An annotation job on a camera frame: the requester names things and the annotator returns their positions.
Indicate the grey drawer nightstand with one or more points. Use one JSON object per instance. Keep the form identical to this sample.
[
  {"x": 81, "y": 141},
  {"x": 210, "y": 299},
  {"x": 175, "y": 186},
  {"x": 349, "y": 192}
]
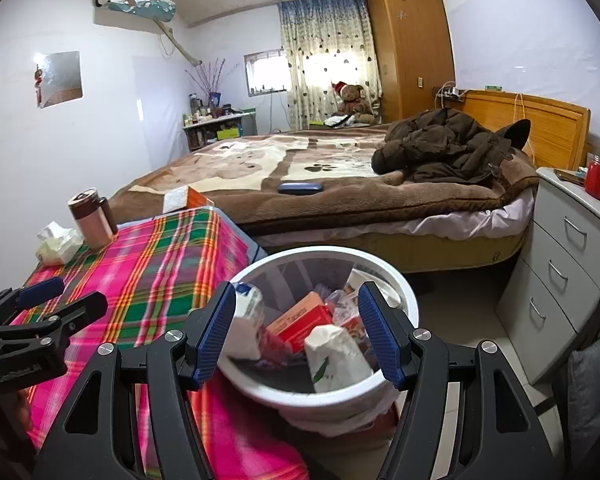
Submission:
[{"x": 540, "y": 270}]

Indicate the red hanging knot ornament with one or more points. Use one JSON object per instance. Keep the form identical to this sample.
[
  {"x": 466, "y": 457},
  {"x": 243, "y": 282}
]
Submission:
[{"x": 39, "y": 85}]

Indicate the dark brown jacket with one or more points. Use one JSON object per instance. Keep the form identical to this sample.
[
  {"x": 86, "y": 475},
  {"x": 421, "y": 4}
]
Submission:
[{"x": 445, "y": 145}]

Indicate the soft tissue pack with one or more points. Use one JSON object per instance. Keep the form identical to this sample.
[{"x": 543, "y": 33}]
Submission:
[{"x": 57, "y": 247}]

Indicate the bed with brown blanket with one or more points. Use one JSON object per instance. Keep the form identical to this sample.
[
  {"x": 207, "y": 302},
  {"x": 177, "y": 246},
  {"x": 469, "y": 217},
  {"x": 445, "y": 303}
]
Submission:
[{"x": 260, "y": 160}]

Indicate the square wall mirror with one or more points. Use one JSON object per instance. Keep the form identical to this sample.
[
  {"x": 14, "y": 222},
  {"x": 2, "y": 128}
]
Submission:
[{"x": 60, "y": 80}]

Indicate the wooden wardrobe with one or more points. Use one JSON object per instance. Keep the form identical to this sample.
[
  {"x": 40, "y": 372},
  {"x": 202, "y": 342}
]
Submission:
[{"x": 410, "y": 50}]

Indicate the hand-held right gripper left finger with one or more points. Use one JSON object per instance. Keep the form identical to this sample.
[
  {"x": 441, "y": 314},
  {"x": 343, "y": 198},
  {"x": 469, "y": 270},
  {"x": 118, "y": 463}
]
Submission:
[{"x": 215, "y": 335}]

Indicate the beige paper bag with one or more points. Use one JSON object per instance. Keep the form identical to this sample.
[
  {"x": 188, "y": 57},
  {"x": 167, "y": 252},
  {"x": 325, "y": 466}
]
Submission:
[{"x": 337, "y": 360}]

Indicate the vase with dry branches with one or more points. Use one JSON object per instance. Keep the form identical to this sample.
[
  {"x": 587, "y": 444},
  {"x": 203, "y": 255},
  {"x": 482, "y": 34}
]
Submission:
[{"x": 212, "y": 82}]

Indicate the red jar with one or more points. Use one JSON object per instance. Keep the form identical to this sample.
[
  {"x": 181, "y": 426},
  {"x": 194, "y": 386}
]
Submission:
[{"x": 596, "y": 180}]

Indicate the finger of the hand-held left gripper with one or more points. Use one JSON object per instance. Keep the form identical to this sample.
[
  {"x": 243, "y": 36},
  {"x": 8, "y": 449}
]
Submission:
[
  {"x": 40, "y": 290},
  {"x": 80, "y": 307}
]

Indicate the pink white milk carton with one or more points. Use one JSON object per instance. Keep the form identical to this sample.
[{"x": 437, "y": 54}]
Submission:
[{"x": 245, "y": 325}]

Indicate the dark phone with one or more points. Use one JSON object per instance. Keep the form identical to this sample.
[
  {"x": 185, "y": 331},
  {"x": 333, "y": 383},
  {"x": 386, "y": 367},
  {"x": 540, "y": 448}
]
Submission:
[{"x": 570, "y": 176}]

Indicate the wrapped air conditioner pipe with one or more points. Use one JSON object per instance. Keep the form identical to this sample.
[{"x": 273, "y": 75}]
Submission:
[{"x": 177, "y": 45}]

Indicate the wooden bed headboard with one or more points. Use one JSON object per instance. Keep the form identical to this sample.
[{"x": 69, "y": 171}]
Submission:
[{"x": 545, "y": 125}]

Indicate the power strip with plugs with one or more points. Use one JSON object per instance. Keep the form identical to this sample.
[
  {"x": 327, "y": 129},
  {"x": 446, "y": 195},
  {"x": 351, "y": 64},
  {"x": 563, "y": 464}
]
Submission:
[{"x": 450, "y": 92}]

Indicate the white flat packet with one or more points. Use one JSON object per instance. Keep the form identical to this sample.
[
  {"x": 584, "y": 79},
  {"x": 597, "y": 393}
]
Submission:
[{"x": 177, "y": 200}]

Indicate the white round trash bin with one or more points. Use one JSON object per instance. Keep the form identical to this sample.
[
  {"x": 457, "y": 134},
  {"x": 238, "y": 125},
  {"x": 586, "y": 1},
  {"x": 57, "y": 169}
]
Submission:
[{"x": 280, "y": 395}]

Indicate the patterned window curtain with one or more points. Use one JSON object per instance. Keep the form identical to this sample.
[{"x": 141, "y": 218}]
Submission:
[{"x": 330, "y": 60}]

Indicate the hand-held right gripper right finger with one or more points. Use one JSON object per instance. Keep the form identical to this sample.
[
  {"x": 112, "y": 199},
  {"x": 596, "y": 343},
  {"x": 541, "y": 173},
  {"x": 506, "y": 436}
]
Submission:
[{"x": 380, "y": 335}]

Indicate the person's grey trouser leg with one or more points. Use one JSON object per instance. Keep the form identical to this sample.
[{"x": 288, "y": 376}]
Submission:
[{"x": 595, "y": 400}]

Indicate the lavender bed sheet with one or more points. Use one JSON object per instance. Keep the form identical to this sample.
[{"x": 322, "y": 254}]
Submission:
[{"x": 455, "y": 222}]

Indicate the brown teddy bear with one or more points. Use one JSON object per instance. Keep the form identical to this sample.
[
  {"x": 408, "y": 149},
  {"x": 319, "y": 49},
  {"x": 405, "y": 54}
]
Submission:
[{"x": 352, "y": 102}]

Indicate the plaid pink green tablecloth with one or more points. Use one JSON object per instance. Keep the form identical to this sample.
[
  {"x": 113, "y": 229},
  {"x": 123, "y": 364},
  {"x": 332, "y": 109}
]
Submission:
[{"x": 145, "y": 270}]

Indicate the cluttered shelf desk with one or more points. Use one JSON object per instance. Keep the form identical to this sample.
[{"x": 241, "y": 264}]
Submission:
[{"x": 220, "y": 132}]

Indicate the beige mug with brown lid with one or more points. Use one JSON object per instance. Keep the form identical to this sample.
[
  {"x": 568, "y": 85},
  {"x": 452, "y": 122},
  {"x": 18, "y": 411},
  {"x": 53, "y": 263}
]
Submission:
[{"x": 95, "y": 220}]

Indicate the small window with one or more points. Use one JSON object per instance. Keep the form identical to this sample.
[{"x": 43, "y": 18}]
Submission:
[{"x": 267, "y": 72}]

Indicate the red medicine box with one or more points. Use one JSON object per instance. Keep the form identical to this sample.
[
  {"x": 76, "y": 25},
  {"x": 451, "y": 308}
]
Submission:
[{"x": 302, "y": 322}]

